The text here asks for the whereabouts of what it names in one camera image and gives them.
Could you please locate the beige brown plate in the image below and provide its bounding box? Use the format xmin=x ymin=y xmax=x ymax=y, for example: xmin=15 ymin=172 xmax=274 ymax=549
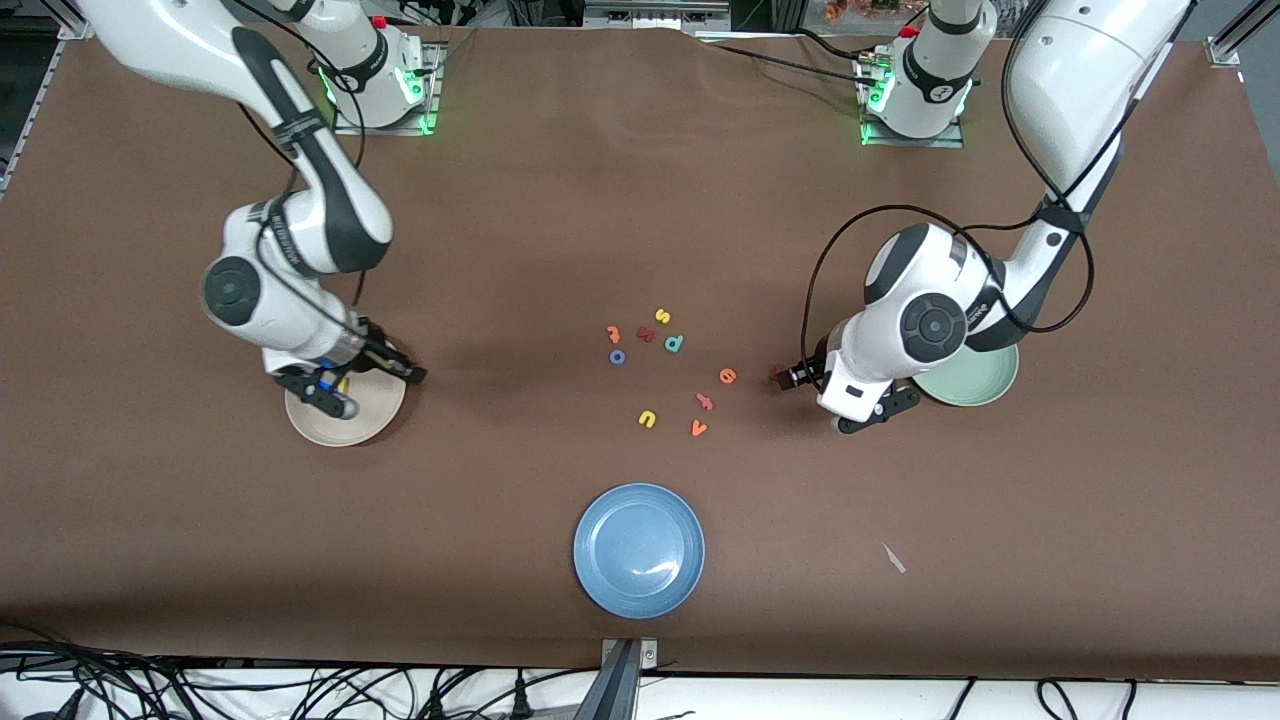
xmin=284 ymin=365 xmax=408 ymax=448

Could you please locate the light green plate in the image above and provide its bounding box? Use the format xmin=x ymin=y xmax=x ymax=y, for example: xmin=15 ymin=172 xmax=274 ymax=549
xmin=915 ymin=345 xmax=1021 ymax=408

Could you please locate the blue plate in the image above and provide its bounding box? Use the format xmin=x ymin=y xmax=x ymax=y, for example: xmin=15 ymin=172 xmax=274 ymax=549
xmin=573 ymin=483 xmax=707 ymax=620

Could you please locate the grey power strip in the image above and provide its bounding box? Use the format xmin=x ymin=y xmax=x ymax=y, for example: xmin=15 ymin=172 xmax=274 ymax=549
xmin=583 ymin=0 xmax=733 ymax=31

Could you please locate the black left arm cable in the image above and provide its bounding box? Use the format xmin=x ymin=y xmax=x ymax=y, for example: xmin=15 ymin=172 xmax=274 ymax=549
xmin=800 ymin=205 xmax=1096 ymax=376

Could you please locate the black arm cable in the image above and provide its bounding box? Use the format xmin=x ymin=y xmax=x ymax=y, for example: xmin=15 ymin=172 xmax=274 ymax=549
xmin=800 ymin=205 xmax=1096 ymax=376
xmin=232 ymin=0 xmax=369 ymax=181

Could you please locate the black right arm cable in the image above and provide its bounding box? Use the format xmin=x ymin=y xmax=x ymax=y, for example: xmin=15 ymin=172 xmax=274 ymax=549
xmin=232 ymin=0 xmax=369 ymax=181

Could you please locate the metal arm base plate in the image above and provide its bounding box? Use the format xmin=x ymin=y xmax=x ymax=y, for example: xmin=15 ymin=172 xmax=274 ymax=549
xmin=858 ymin=50 xmax=966 ymax=149
xmin=332 ymin=40 xmax=443 ymax=137

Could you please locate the metal camera bracket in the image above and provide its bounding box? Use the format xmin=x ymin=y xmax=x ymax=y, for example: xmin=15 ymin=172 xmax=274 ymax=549
xmin=598 ymin=637 xmax=661 ymax=720

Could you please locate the aluminium frame profile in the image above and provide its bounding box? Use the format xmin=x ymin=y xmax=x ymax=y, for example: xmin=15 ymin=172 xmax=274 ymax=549
xmin=1205 ymin=0 xmax=1280 ymax=69
xmin=0 ymin=20 xmax=96 ymax=196

